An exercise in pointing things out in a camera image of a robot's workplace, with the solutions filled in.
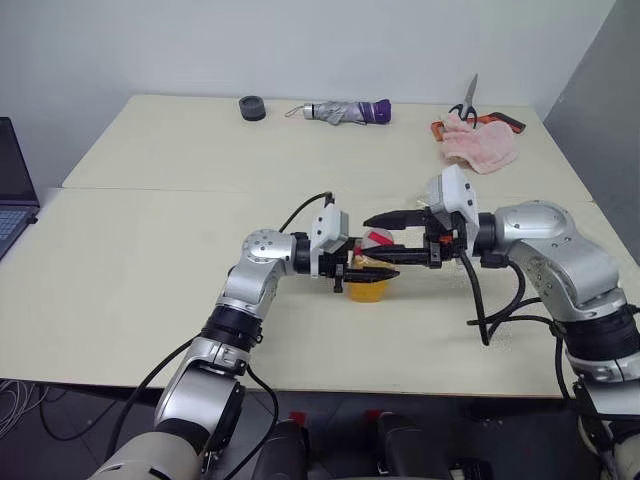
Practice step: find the orange and black tool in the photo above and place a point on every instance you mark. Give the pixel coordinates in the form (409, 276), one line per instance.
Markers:
(505, 120)

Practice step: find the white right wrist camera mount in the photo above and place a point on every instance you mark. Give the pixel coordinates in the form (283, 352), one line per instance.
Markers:
(455, 192)

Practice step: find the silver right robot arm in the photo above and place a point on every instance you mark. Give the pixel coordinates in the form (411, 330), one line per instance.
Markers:
(550, 240)

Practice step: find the small red tab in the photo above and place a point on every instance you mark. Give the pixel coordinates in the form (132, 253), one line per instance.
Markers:
(374, 416)
(298, 417)

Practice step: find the black round tape roll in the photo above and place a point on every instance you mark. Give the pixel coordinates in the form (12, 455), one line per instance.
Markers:
(251, 107)

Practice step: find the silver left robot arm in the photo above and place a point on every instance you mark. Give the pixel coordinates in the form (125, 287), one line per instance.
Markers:
(260, 250)

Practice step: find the dark rounded shape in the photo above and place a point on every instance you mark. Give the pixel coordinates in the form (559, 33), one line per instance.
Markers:
(287, 450)
(405, 445)

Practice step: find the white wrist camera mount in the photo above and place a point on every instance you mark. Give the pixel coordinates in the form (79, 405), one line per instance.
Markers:
(455, 192)
(327, 227)

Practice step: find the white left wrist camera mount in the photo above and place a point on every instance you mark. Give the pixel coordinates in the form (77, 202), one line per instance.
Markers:
(327, 227)

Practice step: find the clear bottle with orange drink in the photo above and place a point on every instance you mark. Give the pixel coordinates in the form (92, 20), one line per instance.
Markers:
(370, 295)

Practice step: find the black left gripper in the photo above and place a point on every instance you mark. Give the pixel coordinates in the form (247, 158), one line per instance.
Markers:
(332, 265)

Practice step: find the dark laptop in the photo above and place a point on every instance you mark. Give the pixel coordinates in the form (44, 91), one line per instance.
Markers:
(15, 185)

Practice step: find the pink towel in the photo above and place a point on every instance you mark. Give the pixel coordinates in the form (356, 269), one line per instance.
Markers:
(480, 145)

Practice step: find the red bottle cap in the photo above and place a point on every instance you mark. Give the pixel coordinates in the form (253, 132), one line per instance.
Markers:
(378, 239)

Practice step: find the folded grey purple umbrella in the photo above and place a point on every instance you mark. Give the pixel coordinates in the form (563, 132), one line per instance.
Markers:
(345, 111)

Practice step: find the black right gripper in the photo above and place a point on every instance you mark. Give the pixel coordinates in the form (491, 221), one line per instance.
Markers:
(440, 247)

